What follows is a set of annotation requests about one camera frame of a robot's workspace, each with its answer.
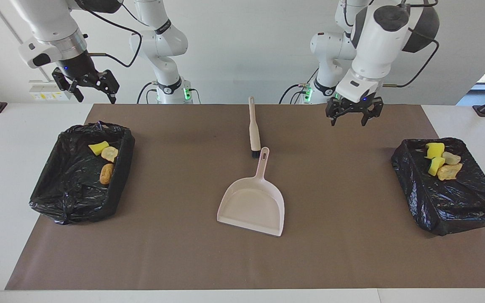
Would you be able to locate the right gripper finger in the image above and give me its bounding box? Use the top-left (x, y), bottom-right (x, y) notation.
top-left (86, 69), bottom-right (120, 105)
top-left (52, 69), bottom-right (84, 103)

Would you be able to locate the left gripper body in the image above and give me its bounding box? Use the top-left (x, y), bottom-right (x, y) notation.
top-left (338, 96), bottom-right (378, 114)

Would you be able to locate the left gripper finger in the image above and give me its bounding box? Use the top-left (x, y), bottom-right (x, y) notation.
top-left (358, 97), bottom-right (384, 127)
top-left (325, 98), bottom-right (355, 127)

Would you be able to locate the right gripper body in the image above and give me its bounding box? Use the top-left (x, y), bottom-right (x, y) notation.
top-left (56, 50), bottom-right (101, 86)

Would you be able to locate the bin with black bag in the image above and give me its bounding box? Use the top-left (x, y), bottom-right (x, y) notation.
top-left (29, 121), bottom-right (136, 225)
top-left (391, 137), bottom-right (485, 237)

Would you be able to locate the pale beige crumpled scrap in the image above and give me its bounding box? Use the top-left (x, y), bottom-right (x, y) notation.
top-left (101, 146), bottom-right (119, 163)

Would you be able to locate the yellow green sponge piece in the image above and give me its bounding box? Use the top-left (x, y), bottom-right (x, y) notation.
top-left (427, 157), bottom-right (446, 177)

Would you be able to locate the beige hand brush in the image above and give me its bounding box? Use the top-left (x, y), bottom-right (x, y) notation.
top-left (248, 96), bottom-right (262, 159)

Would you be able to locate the brown crumpled scrap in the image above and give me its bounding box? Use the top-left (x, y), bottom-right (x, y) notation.
top-left (99, 163), bottom-right (115, 185)

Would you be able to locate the pale grey crumpled scrap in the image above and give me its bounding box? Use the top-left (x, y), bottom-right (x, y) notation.
top-left (442, 151), bottom-right (462, 166)

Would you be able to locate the tan crumpled scrap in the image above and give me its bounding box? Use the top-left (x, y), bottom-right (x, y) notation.
top-left (437, 163), bottom-right (464, 181)

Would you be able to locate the beige plastic dustpan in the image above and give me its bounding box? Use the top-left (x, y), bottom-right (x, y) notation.
top-left (216, 146), bottom-right (285, 237)

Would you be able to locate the white wall socket strip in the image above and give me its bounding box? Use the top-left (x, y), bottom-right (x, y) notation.
top-left (29, 80), bottom-right (73, 101)

